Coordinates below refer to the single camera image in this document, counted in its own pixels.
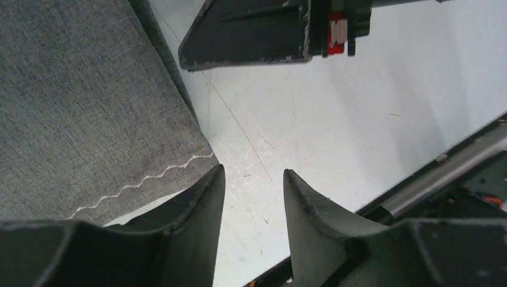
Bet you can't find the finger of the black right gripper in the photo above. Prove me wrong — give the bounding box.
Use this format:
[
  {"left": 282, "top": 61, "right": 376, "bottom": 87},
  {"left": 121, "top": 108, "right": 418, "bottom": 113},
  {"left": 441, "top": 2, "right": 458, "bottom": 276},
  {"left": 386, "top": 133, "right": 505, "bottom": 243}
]
[{"left": 178, "top": 0, "right": 311, "bottom": 71}]

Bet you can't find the grey cloth napkin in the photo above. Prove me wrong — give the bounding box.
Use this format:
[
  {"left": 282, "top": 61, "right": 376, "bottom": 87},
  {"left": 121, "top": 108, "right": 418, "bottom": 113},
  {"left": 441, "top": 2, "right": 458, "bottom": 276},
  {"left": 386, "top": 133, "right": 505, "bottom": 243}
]
[{"left": 1, "top": 1, "right": 218, "bottom": 225}]

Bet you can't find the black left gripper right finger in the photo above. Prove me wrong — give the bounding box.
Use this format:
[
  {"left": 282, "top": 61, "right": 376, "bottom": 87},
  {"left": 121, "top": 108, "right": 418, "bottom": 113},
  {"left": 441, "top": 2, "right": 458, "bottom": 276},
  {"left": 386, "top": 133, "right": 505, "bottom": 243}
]
[{"left": 283, "top": 169, "right": 506, "bottom": 286}]

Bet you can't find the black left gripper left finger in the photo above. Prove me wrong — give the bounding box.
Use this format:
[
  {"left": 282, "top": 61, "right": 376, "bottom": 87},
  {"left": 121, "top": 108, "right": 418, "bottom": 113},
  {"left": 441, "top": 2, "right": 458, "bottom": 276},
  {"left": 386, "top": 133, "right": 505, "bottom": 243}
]
[{"left": 1, "top": 164, "right": 225, "bottom": 286}]

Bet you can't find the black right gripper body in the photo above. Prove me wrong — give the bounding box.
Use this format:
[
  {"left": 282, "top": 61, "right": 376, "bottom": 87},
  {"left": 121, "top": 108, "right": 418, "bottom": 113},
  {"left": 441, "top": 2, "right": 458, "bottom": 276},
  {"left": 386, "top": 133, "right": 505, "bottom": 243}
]
[{"left": 309, "top": 0, "right": 453, "bottom": 58}]

